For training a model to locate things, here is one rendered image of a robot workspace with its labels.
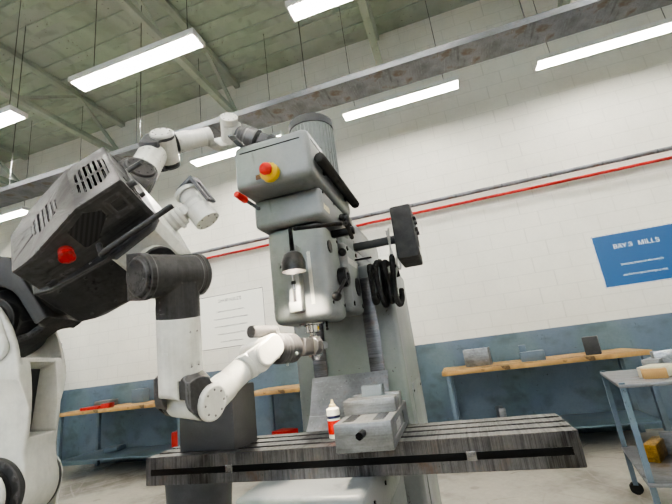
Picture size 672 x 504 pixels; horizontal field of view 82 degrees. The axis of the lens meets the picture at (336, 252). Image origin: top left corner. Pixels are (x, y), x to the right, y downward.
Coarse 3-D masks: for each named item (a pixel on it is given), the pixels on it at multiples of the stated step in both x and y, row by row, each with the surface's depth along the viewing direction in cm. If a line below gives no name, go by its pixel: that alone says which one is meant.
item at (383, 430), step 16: (400, 400) 118; (352, 416) 108; (368, 416) 105; (384, 416) 101; (400, 416) 114; (336, 432) 99; (352, 432) 98; (368, 432) 96; (384, 432) 96; (400, 432) 107; (336, 448) 98; (352, 448) 97; (368, 448) 96; (384, 448) 95
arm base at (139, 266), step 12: (132, 264) 78; (144, 264) 75; (156, 264) 76; (204, 264) 86; (132, 276) 78; (144, 276) 75; (156, 276) 75; (132, 288) 77; (144, 288) 75; (156, 288) 76; (204, 288) 86; (132, 300) 79; (144, 300) 77
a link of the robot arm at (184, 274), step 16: (160, 256) 79; (176, 256) 82; (192, 256) 86; (160, 272) 77; (176, 272) 79; (192, 272) 82; (160, 288) 77; (176, 288) 80; (192, 288) 82; (160, 304) 80; (176, 304) 80; (192, 304) 82
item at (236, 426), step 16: (240, 400) 125; (224, 416) 121; (240, 416) 123; (192, 432) 125; (208, 432) 123; (224, 432) 120; (240, 432) 122; (256, 432) 129; (192, 448) 124; (208, 448) 122; (224, 448) 119
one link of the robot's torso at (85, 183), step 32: (96, 160) 88; (64, 192) 84; (96, 192) 79; (128, 192) 81; (32, 224) 85; (64, 224) 78; (96, 224) 81; (128, 224) 85; (160, 224) 88; (32, 256) 77; (64, 256) 78; (96, 256) 85; (64, 288) 84; (96, 288) 87
